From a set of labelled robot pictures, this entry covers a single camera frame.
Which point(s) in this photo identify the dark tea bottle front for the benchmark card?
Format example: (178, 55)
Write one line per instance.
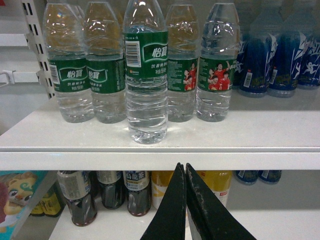
(76, 189)

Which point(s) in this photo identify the teal sweet potato noodle bag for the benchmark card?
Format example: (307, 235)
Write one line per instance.
(17, 188)

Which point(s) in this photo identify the blue sports drink bottle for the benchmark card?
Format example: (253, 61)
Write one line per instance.
(259, 52)
(289, 54)

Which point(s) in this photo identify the clear water bottle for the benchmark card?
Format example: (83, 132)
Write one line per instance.
(146, 61)

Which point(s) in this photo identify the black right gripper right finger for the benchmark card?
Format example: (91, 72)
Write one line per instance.
(208, 218)

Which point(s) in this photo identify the blue sports drink bottle right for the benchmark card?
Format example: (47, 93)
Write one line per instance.
(289, 54)

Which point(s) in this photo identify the dark oolong tea bottle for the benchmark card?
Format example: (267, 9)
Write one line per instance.
(138, 186)

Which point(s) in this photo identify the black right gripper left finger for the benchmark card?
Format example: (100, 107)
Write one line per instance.
(169, 222)

